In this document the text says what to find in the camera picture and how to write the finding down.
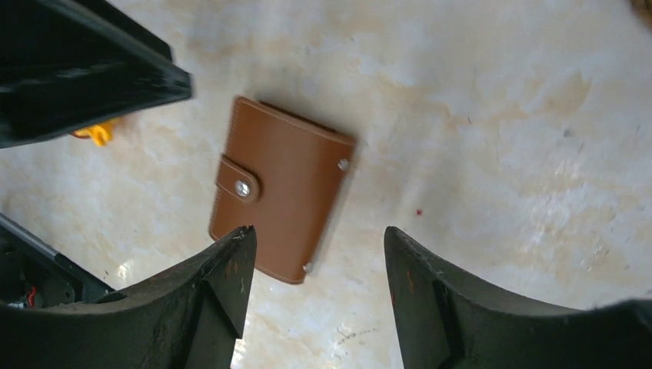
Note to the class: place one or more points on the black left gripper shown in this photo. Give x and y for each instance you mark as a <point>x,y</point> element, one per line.
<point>67,65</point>

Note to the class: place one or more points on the brown leather card holder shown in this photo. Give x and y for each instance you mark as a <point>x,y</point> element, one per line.
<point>279,173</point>

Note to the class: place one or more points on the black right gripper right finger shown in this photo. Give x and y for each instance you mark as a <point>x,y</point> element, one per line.
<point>447,317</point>

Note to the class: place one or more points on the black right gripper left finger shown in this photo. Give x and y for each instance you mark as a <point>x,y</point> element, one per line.
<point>187,316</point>

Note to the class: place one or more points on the yellow toy car block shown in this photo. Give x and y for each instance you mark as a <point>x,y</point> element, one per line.
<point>100,134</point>

